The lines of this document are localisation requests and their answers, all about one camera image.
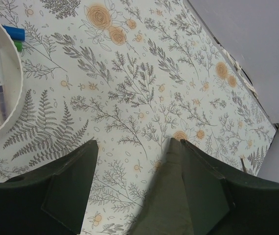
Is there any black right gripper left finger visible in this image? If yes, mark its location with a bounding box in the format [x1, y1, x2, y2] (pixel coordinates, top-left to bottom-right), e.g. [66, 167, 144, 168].
[0, 140, 98, 235]

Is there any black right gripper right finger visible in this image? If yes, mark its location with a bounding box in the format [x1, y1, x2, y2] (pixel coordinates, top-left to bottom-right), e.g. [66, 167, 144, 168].
[180, 140, 279, 235]

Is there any olive green folded cloth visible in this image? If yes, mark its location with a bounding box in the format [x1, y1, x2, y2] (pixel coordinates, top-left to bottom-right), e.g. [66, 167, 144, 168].
[129, 138, 194, 235]

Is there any white round divided organizer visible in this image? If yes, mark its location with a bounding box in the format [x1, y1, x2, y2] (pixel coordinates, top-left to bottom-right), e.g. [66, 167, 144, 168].
[0, 24, 26, 138]

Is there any floral patterned table mat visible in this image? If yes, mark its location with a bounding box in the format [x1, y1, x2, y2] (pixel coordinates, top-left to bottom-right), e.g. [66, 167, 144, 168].
[0, 0, 276, 235]

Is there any green cap white marker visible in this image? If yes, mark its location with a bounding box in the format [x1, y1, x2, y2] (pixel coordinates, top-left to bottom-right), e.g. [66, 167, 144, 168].
[13, 40, 23, 52]

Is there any blue cap white marker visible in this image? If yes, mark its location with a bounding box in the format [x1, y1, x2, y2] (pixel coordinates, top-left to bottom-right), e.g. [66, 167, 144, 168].
[2, 25, 25, 41]

